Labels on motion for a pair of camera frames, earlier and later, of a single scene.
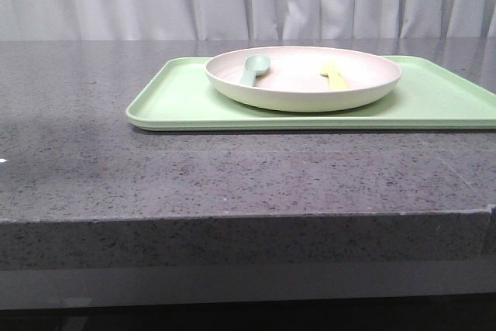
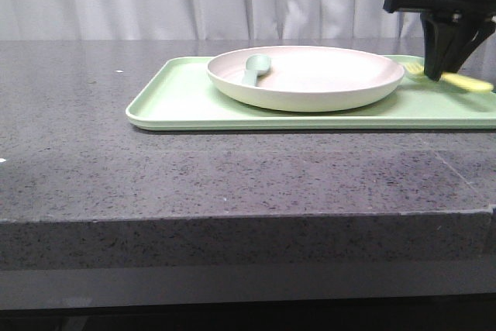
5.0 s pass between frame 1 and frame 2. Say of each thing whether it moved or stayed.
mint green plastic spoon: stayed
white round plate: stayed
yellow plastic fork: moved
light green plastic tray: stayed
